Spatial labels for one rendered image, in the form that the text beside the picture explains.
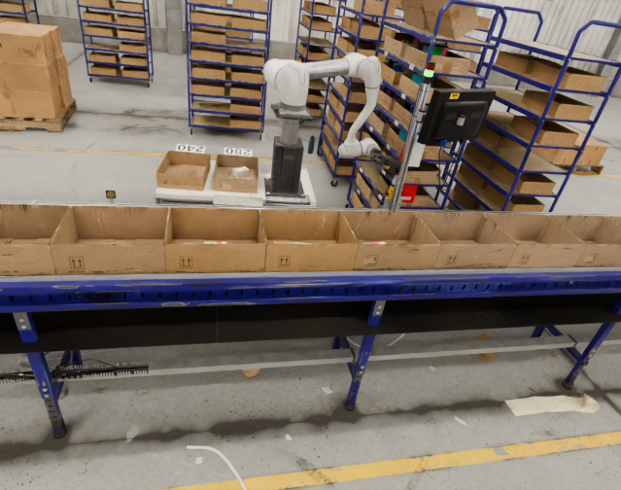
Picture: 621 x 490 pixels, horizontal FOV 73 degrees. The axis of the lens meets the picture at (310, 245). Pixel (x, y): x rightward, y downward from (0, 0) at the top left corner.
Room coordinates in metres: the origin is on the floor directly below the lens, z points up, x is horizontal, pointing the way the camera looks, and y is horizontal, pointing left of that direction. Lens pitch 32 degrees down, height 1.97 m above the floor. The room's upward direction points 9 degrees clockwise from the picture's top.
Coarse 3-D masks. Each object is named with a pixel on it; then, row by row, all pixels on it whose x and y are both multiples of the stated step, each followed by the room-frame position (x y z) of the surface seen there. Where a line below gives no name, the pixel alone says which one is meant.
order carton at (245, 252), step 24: (168, 216) 1.50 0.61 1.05; (192, 216) 1.60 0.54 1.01; (216, 216) 1.63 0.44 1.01; (240, 216) 1.66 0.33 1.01; (168, 240) 1.43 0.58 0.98; (192, 240) 1.59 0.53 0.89; (216, 240) 1.62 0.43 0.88; (240, 240) 1.65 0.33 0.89; (264, 240) 1.43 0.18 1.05; (168, 264) 1.30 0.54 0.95; (192, 264) 1.33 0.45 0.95; (216, 264) 1.35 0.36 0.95; (240, 264) 1.38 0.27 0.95
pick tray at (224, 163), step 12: (228, 156) 2.76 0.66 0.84; (240, 156) 2.78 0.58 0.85; (216, 168) 2.60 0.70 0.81; (228, 168) 2.74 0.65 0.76; (252, 168) 2.79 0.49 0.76; (216, 180) 2.38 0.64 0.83; (228, 180) 2.39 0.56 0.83; (240, 180) 2.41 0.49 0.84; (252, 180) 2.42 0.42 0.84; (252, 192) 2.42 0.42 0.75
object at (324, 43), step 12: (300, 0) 7.45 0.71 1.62; (336, 0) 6.64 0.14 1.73; (300, 12) 7.45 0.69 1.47; (312, 12) 6.53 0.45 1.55; (300, 36) 7.33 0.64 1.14; (324, 48) 7.57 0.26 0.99; (312, 60) 6.58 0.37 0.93; (312, 84) 6.93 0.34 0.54; (324, 84) 7.06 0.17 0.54; (324, 96) 7.12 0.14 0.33; (300, 120) 6.55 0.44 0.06
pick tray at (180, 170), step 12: (168, 156) 2.65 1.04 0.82; (180, 156) 2.69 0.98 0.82; (192, 156) 2.70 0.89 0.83; (204, 156) 2.72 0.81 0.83; (168, 168) 2.59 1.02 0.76; (180, 168) 2.61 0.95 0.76; (192, 168) 2.64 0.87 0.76; (204, 168) 2.67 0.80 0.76; (156, 180) 2.31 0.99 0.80; (168, 180) 2.32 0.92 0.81; (180, 180) 2.33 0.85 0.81; (192, 180) 2.34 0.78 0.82; (204, 180) 2.41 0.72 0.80
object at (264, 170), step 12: (264, 168) 2.85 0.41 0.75; (156, 192) 2.24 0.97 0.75; (168, 192) 2.26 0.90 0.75; (180, 192) 2.28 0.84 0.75; (192, 192) 2.31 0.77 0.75; (204, 192) 2.33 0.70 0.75; (216, 192) 2.36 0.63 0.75; (228, 192) 2.38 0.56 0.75; (240, 192) 2.41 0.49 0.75; (264, 192) 2.46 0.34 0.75; (312, 192) 2.57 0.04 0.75; (312, 204) 2.43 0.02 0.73
